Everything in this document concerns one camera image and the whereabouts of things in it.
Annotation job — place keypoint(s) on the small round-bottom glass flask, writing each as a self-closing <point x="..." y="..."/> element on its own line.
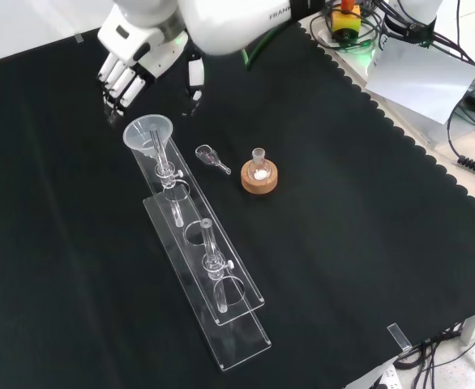
<point x="259" y="170"/>

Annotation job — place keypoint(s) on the small glass weighing funnel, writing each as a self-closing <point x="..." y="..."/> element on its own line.
<point x="207" y="156"/>

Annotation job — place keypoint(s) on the clear tape strip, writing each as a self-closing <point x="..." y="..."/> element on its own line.
<point x="399" y="336"/>

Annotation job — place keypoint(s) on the white table leg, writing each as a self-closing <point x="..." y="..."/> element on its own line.
<point x="473" y="328"/>

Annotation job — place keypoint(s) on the clear acrylic funnel stand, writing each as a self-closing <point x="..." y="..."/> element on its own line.
<point x="211" y="227"/>

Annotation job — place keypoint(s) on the translucent plastic funnel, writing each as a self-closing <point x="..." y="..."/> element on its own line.
<point x="138" y="139"/>

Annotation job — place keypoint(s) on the grey tape piece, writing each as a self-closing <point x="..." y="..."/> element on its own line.
<point x="78" y="38"/>

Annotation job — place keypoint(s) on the white power strip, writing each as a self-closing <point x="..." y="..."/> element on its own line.
<point x="385" y="379"/>

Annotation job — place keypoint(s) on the black table cloth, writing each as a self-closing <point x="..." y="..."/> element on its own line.
<point x="343" y="243"/>

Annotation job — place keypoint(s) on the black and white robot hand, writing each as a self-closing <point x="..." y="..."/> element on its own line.
<point x="140" y="44"/>

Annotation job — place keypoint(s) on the pale grey board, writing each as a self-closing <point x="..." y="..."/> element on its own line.
<point x="420" y="81"/>

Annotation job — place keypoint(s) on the yellow stop button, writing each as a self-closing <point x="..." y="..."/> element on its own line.
<point x="345" y="26"/>

